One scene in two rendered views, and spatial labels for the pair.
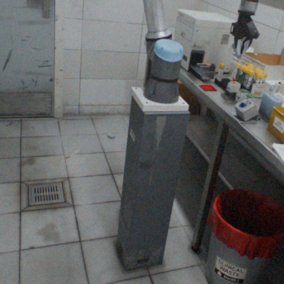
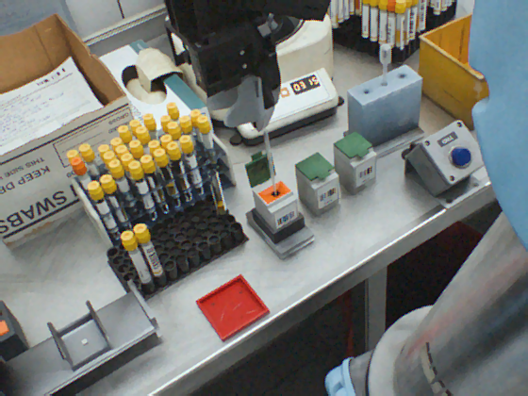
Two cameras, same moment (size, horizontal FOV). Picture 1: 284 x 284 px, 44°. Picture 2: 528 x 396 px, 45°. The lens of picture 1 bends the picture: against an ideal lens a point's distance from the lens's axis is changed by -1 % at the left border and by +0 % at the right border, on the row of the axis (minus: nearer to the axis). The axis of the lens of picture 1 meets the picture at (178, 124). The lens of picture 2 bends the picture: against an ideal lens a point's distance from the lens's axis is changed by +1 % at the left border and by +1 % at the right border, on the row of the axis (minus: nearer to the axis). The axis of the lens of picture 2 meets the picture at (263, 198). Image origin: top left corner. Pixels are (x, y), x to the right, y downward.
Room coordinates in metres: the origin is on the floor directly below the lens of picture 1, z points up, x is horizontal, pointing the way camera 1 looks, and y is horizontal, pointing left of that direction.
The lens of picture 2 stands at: (1.62, 0.33, 1.54)
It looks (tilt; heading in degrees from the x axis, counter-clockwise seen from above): 47 degrees down; 271
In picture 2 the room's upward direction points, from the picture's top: 10 degrees counter-clockwise
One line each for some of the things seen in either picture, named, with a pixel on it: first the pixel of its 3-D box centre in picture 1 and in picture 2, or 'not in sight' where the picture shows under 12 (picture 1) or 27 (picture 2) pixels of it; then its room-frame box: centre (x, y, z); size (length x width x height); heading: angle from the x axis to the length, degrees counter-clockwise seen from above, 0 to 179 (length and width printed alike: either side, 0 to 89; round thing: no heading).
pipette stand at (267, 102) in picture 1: (270, 107); (384, 111); (1.43, -0.38, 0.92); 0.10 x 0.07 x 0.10; 20
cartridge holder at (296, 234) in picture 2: (231, 94); (278, 221); (1.61, -0.23, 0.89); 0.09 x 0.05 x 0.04; 116
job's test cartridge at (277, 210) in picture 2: (232, 89); (276, 207); (1.61, -0.23, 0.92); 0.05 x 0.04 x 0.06; 116
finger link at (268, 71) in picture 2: (239, 38); (260, 70); (1.60, -0.20, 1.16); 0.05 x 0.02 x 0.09; 116
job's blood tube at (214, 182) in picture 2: not in sight; (219, 197); (1.68, -0.25, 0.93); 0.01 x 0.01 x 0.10; 27
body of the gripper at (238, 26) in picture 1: (243, 24); (219, 17); (1.64, -0.21, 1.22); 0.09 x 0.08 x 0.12; 26
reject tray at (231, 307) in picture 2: (208, 87); (232, 306); (1.69, -0.11, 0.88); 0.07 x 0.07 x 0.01; 26
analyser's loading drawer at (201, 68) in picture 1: (200, 68); (65, 350); (1.88, -0.07, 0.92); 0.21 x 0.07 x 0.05; 26
